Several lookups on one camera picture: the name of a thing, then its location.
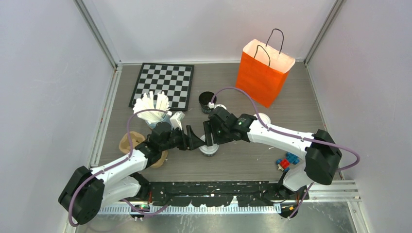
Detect white cup lid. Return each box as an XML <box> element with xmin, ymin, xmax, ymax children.
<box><xmin>254</xmin><ymin>113</ymin><xmax>271</xmax><ymax>125</ymax></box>

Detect red blue toy blocks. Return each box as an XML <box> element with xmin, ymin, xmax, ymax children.
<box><xmin>275</xmin><ymin>152</ymin><xmax>300</xmax><ymax>172</ymax></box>

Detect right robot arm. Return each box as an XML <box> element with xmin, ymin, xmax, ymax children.
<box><xmin>208</xmin><ymin>107</ymin><xmax>342</xmax><ymax>199</ymax></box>

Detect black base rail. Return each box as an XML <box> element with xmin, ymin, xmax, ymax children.
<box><xmin>128</xmin><ymin>181</ymin><xmax>309</xmax><ymax>208</ymax></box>

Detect orange paper bag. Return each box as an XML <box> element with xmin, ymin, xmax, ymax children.
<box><xmin>235</xmin><ymin>28</ymin><xmax>296</xmax><ymax>108</ymax></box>

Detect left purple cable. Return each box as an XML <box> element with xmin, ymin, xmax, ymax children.
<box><xmin>68</xmin><ymin>108</ymin><xmax>173</xmax><ymax>227</ymax></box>

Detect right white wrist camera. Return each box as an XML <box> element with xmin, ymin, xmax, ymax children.
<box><xmin>207</xmin><ymin>102</ymin><xmax>227</xmax><ymax>111</ymax></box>

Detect light blue cup holder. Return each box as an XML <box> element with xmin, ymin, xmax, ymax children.
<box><xmin>145</xmin><ymin>112</ymin><xmax>172</xmax><ymax>129</ymax></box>

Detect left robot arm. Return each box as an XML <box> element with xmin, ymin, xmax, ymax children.
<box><xmin>58</xmin><ymin>122</ymin><xmax>212</xmax><ymax>226</ymax></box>

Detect black paper cup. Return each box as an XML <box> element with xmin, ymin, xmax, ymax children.
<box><xmin>202</xmin><ymin>151</ymin><xmax>216</xmax><ymax>157</ymax></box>
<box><xmin>198</xmin><ymin>91</ymin><xmax>217</xmax><ymax>114</ymax></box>

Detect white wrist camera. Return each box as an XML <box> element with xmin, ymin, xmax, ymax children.
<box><xmin>207</xmin><ymin>102</ymin><xmax>227</xmax><ymax>111</ymax></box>
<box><xmin>170</xmin><ymin>111</ymin><xmax>185</xmax><ymax>130</ymax></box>

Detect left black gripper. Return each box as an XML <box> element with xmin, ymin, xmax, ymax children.
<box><xmin>160</xmin><ymin>125</ymin><xmax>204</xmax><ymax>152</ymax></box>

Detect black white chessboard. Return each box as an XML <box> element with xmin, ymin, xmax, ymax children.
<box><xmin>129</xmin><ymin>63</ymin><xmax>194</xmax><ymax>112</ymax></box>

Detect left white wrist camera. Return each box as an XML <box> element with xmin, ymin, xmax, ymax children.
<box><xmin>170</xmin><ymin>111</ymin><xmax>185</xmax><ymax>130</ymax></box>

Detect white sip lid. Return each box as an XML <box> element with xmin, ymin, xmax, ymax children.
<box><xmin>199</xmin><ymin>144</ymin><xmax>219</xmax><ymax>153</ymax></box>

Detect tan cardboard cup carrier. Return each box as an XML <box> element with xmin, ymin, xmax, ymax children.
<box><xmin>118</xmin><ymin>131</ymin><xmax>169</xmax><ymax>169</ymax></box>

